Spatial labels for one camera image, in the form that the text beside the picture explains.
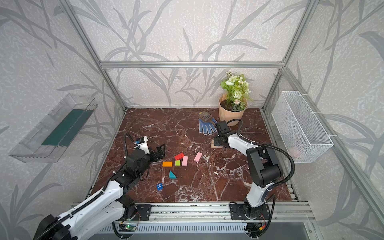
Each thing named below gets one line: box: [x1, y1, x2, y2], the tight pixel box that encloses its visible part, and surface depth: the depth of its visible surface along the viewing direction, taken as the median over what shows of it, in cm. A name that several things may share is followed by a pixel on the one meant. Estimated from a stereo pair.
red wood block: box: [174, 152, 184, 161], surface depth 95 cm
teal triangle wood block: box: [168, 170, 177, 179], surface depth 86 cm
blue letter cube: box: [156, 182, 164, 191], surface depth 82 cm
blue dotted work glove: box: [198, 117, 218, 136], surface depth 110 cm
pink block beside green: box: [182, 156, 189, 167], surface depth 93 cm
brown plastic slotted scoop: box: [198, 110, 216, 123], surface depth 114 cm
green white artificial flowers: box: [220, 71, 254, 112], surface depth 97 cm
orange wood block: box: [162, 161, 173, 167], surface depth 91 cm
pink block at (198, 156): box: [194, 152, 203, 162], surface depth 95 cm
